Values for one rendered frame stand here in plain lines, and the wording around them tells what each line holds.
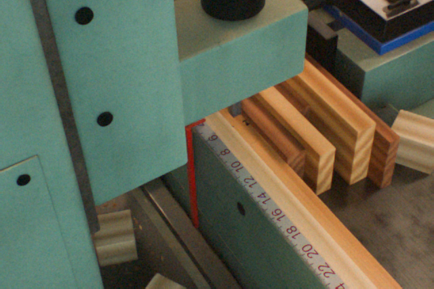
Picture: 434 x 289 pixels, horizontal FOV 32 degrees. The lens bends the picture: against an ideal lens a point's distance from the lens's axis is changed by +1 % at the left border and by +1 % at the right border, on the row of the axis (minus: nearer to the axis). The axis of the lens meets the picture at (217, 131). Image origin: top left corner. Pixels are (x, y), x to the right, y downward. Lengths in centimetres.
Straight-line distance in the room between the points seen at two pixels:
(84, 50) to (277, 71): 21
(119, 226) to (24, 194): 31
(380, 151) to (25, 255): 32
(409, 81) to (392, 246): 19
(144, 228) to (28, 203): 34
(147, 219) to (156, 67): 33
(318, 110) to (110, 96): 25
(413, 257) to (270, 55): 21
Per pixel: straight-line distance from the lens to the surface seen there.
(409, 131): 70
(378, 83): 74
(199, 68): 56
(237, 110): 67
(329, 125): 67
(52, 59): 44
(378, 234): 66
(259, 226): 62
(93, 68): 47
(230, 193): 64
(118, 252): 75
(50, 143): 43
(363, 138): 65
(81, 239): 50
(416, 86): 79
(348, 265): 58
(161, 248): 77
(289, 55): 62
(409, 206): 69
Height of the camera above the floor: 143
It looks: 46 degrees down
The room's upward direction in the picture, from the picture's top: 2 degrees counter-clockwise
